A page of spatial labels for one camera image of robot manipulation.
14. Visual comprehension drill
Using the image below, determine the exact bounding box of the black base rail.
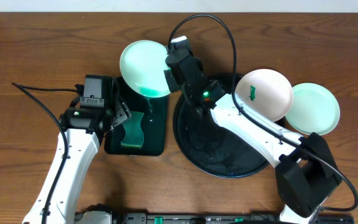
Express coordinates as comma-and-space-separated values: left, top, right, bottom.
75, 212, 356, 224

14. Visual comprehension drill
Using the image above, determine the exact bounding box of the black rectangular tray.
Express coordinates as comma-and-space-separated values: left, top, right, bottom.
104, 77, 168, 156

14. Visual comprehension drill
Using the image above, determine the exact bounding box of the mint green plate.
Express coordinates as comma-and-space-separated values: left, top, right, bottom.
119, 40, 170, 98
285, 83, 341, 135

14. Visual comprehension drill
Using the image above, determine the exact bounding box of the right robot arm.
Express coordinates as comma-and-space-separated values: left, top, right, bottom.
164, 44, 342, 223

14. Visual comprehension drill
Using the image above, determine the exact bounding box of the mint green plate front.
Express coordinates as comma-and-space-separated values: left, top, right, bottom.
119, 40, 170, 98

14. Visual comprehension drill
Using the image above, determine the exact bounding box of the black round tray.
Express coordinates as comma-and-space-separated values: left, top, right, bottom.
172, 72, 285, 179

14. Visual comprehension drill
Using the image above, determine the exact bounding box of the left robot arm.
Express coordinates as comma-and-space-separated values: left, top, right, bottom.
23, 96, 131, 223

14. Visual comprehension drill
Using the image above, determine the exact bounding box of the white pink plate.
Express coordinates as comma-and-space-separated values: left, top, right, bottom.
235, 68, 293, 122

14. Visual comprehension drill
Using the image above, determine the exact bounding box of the green sponge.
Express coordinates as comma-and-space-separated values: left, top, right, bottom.
121, 111, 144, 148

